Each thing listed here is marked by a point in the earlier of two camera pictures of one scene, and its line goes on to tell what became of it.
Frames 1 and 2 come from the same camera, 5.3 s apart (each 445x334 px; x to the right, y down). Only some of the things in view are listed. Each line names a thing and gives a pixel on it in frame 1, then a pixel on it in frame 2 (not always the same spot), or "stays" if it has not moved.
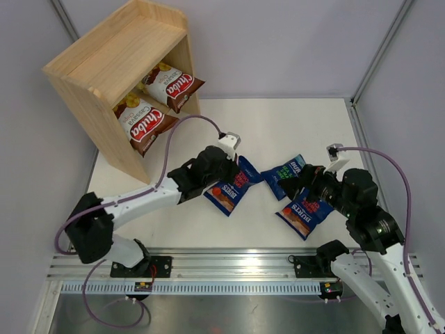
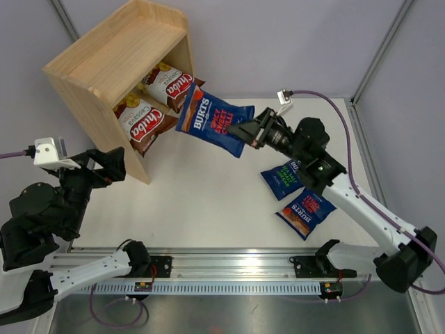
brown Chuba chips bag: x=170 y=85 stays
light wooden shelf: x=97 y=72 stays
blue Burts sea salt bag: x=273 y=177 stays
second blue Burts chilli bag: x=302 y=213 stays
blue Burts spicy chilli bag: x=226 y=196 -> x=206 y=118
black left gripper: x=233 y=170 -> x=112 y=162
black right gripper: x=311 y=175 -> x=249 y=130
